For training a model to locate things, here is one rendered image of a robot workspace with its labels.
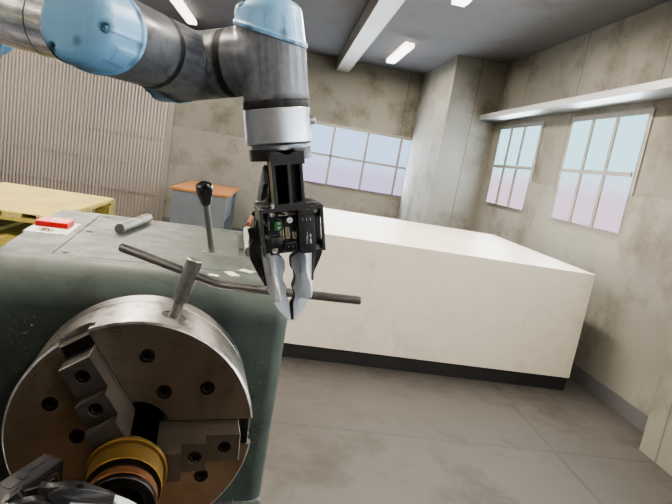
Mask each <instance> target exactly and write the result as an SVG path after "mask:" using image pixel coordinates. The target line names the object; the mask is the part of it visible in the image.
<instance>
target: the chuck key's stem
mask: <svg viewBox="0 0 672 504"><path fill-rule="evenodd" d="M201 266H202V261H201V260H200V259H197V258H195V257H187V258H186V261H185V264H184V267H183V271H182V273H181V275H180V277H179V280H178V283H177V286H176V288H175V291H174V294H173V296H172V299H173V300H174V302H173V305H172V308H171V310H170V313H169V316H168V317H171V318H173V319H176V320H178V319H179V316H180V313H181V311H182V308H183V305H184V304H186V303H188V301H189V298H190V295H191V292H192V290H193V287H194V284H195V282H196V280H195V276H196V274H197V273H198V272H199V271H200V268H201Z"/></svg>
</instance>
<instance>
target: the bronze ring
mask: <svg viewBox="0 0 672 504"><path fill-rule="evenodd" d="M167 470H168V466H167V460H166V457H165V455H164V453H163V452H162V450H161V449H160V448H159V447H158V446H157V445H156V444H154V443H153V442H151V441H149V440H147V439H144V438H142V437H139V436H125V437H119V438H115V439H112V440H109V441H107V442H105V443H104V444H102V445H100V446H99V447H98V448H97V449H96V450H94V452H93V453H92V454H91V455H90V457H89V458H88V460H87V462H86V465H85V468H84V472H83V482H87V483H90V484H93V485H96V486H99V487H101V488H104V489H107V490H110V491H113V492H114V493H115V494H116V495H119V496H121V497H124V498H126V499H129V500H131V501H133V502H135V503H136V504H157V502H158V500H159V498H160V496H161V492H162V487H163V485H164V483H165V480H166V477H167Z"/></svg>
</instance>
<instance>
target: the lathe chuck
mask: <svg viewBox="0 0 672 504"><path fill-rule="evenodd" d="M171 308H172V305H169V304H164V303H157V302H126V303H119V304H114V305H110V306H106V307H103V308H100V309H97V310H94V311H92V312H89V313H87V314H85V315H83V316H81V317H79V318H77V319H76V320H74V321H72V322H71V323H69V324H68V325H67V326H65V327H64V328H63V329H61V330H60V331H59V332H58V333H57V334H56V335H55V336H53V337H52V338H51V339H50V341H49V342H48V343H47V344H46V345H45V346H44V348H43V349H42V350H41V352H40V353H39V354H38V356H37V357H36V358H35V360H34V361H33V362H32V364H31V365H30V366H29V368H28V369H27V371H26V372H25V373H24V375H23V376H22V377H21V379H20V380H19V382H18V383H17V385H16V387H15V388H14V390H13V392H12V394H11V396H10V398H9V401H8V404H7V406H6V410H5V413H4V418H3V423H2V450H3V456H4V460H5V463H6V466H7V469H8V472H9V474H10V476H11V475H12V474H14V473H15V472H17V471H18V470H20V469H21V468H23V467H25V466H26V465H28V464H29V463H31V462H32V461H34V460H35V459H37V458H39V457H40V456H42V455H43V454H45V453H46V454H49V455H51V456H54V457H56V458H59V459H61V460H64V465H63V477H62V481H65V480H75V481H82V482H83V472H84V468H85V465H86V462H87V460H88V458H89V457H90V455H91V454H92V453H93V451H92V449H91V448H90V446H89V445H88V443H87V442H86V440H85V439H84V438H85V437H84V436H85V435H86V431H87V430H88V429H87V427H86V426H85V424H84V423H83V421H82V420H81V418H80V417H79V416H78V414H77V413H76V411H75V410H74V409H75V406H76V404H77V402H78V400H77V399H76V397H75V396H74V394H73V393H72V391H71V390H70V388H69V387H68V385H67V384H66V382H65V381H64V379H63V378H62V376H61V375H60V373H59V369H60V368H61V366H62V364H63V363H64V361H65V359H66V358H67V357H66V356H65V354H64V352H63V351H62V350H61V346H62V344H61V343H62V342H64V341H65V340H66V339H68V338H70V337H72V336H75V335H77V334H79V333H81V332H83V331H85V330H87V329H88V333H89V334H90V336H91V337H92V339H93V341H94V342H95V344H96V345H97V347H98V349H99V350H100V352H101V353H102V355H103V357H104V358H105V360H106V361H107V363H108V365H109V366H110V368H111V369H112V371H113V373H114V374H115V376H116V377H117V379H118V381H119V382H120V384H121V385H122V387H123V389H124V390H125V392H126V393H127V395H128V396H129V398H130V400H131V401H132V402H142V403H147V404H150V405H153V406H155V407H156V408H158V409H159V410H160V411H161V412H162V413H163V414H164V415H165V416H166V418H167V420H205V419H249V420H248V431H247V443H240V448H239V459H238V460H234V461H211V462H205V470H204V471H192V472H180V481H179V482H168V483H164V485H163V487H162V492H161V496H160V498H159V500H158V502H157V504H212V503H213V502H214V501H215V500H216V499H218V498H219V497H220V496H221V495H222V494H223V492H224V491H225V490H226V489H227V488H228V487H229V485H230V484H231V483H232V482H233V480H234V479H235V477H236V476H237V474H238V472H239V471H240V469H241V467H242V465H243V463H244V461H245V458H246V456H247V453H248V450H249V447H250V439H248V436H249V428H250V420H251V418H253V413H252V406H251V401H250V395H249V390H248V385H247V380H246V375H245V371H244V368H243V365H242V363H241V360H240V358H239V356H238V354H237V352H236V350H235V349H234V347H233V346H232V344H231V343H230V342H229V340H228V339H227V338H226V337H225V336H224V335H223V334H222V333H221V332H220V331H219V330H218V329H217V328H216V327H215V326H213V325H212V324H211V323H210V322H208V321H207V320H205V319H203V318H202V317H200V316H198V315H196V314H194V313H192V312H190V311H188V310H185V309H183V308H182V311H181V313H180V316H182V317H183V318H184V319H185V321H176V320H172V319H169V318H167V317H165V316H163V315H162V313H163V312H170V310H171ZM158 429H159V425H157V426H155V427H153V428H150V429H146V430H131V433H130V436H139V437H142V438H144V439H147V440H149V441H151V442H153V443H154V444H156V443H157V436H158Z"/></svg>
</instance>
